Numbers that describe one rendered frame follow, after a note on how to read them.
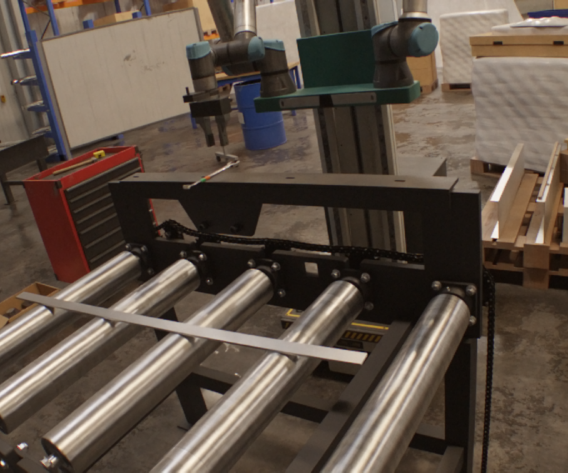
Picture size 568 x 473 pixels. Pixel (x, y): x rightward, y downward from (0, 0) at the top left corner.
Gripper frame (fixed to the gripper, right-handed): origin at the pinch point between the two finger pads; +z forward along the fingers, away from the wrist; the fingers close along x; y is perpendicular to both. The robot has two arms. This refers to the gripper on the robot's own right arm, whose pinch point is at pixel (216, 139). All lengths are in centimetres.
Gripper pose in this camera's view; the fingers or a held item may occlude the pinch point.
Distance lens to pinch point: 170.8
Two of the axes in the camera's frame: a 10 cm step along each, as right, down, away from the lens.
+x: -8.5, -0.8, 5.3
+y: 5.1, -4.3, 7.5
